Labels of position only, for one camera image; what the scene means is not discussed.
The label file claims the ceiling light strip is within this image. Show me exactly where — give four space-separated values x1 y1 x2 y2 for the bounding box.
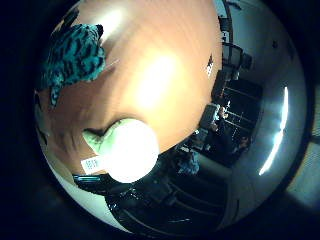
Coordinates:
258 85 290 177

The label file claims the pale green round plush toy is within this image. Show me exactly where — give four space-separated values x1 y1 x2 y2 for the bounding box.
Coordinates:
81 116 161 184

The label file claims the small black white marker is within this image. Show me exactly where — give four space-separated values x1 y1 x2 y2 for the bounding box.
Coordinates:
205 53 216 78

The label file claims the blue chair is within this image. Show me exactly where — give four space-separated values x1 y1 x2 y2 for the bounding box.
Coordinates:
178 151 201 176

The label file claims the black shelf rack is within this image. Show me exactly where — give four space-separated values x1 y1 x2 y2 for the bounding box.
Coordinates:
216 78 265 168

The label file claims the teal striped plush toy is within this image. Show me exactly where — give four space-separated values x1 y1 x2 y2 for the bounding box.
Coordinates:
39 23 108 108

